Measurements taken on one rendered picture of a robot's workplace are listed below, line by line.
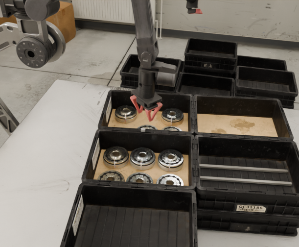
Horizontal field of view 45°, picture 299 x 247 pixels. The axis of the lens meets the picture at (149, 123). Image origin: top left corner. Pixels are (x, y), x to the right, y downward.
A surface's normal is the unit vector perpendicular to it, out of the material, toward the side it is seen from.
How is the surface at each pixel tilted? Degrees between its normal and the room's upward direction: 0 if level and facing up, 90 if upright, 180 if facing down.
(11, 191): 0
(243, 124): 0
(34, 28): 90
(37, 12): 82
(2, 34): 90
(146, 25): 75
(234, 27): 90
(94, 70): 0
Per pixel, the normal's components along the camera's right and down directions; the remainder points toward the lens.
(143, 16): -0.15, 0.46
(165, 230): 0.01, -0.79
